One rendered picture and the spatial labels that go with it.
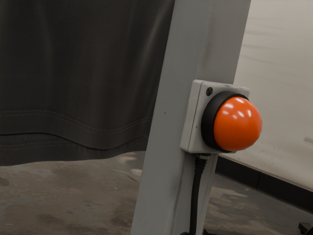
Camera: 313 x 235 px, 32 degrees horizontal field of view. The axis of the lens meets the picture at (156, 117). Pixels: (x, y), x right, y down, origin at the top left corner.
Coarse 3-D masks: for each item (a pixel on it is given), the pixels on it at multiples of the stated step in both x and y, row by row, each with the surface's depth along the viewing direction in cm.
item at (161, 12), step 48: (0, 0) 57; (48, 0) 61; (96, 0) 64; (144, 0) 70; (0, 48) 59; (48, 48) 63; (96, 48) 66; (144, 48) 71; (0, 96) 60; (48, 96) 64; (96, 96) 68; (144, 96) 75; (0, 144) 62; (48, 144) 65; (96, 144) 70; (144, 144) 77
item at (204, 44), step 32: (192, 0) 38; (224, 0) 37; (192, 32) 38; (224, 32) 38; (192, 64) 38; (224, 64) 39; (160, 96) 40; (192, 96) 37; (160, 128) 40; (192, 128) 37; (160, 160) 40; (192, 160) 39; (160, 192) 39; (160, 224) 39
